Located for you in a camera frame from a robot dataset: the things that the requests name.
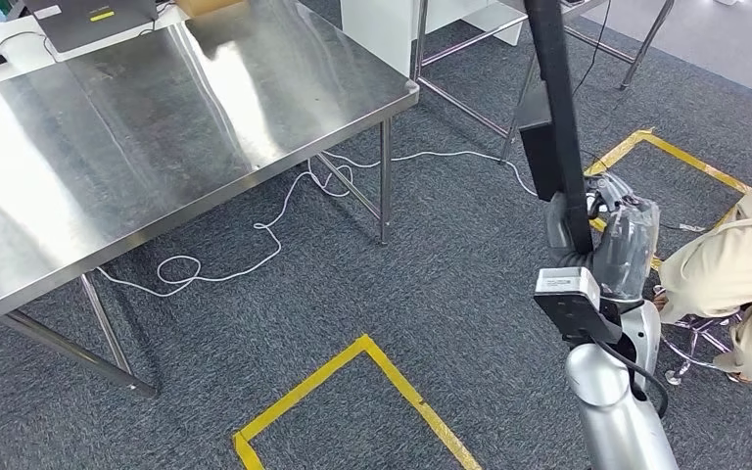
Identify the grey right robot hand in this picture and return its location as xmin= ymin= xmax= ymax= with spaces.
xmin=543 ymin=170 xmax=662 ymax=304

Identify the black plastic panel part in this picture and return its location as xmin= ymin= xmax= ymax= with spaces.
xmin=516 ymin=0 xmax=596 ymax=257

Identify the stainless steel workbench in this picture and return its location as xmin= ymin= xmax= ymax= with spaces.
xmin=0 ymin=0 xmax=421 ymax=399

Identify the person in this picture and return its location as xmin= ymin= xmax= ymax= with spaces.
xmin=650 ymin=179 xmax=752 ymax=393

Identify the yellow floor tape square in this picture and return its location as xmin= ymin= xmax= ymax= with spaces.
xmin=582 ymin=127 xmax=752 ymax=274
xmin=232 ymin=333 xmax=483 ymax=470

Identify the chrome chair base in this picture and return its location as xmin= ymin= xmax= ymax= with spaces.
xmin=650 ymin=285 xmax=748 ymax=388

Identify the white cabinet panel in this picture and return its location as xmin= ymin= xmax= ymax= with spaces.
xmin=339 ymin=0 xmax=528 ymax=77

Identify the cardboard box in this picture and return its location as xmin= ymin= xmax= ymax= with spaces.
xmin=176 ymin=0 xmax=249 ymax=19

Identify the grey laptop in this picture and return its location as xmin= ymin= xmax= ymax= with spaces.
xmin=23 ymin=0 xmax=161 ymax=55

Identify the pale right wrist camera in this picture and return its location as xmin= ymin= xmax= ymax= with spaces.
xmin=533 ymin=265 xmax=625 ymax=346

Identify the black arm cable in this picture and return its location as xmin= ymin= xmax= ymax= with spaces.
xmin=598 ymin=339 xmax=671 ymax=420

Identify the thin black floor cable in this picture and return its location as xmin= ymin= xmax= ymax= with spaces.
xmin=569 ymin=0 xmax=682 ymax=232

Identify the white floor cable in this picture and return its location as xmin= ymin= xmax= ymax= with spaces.
xmin=95 ymin=149 xmax=541 ymax=301

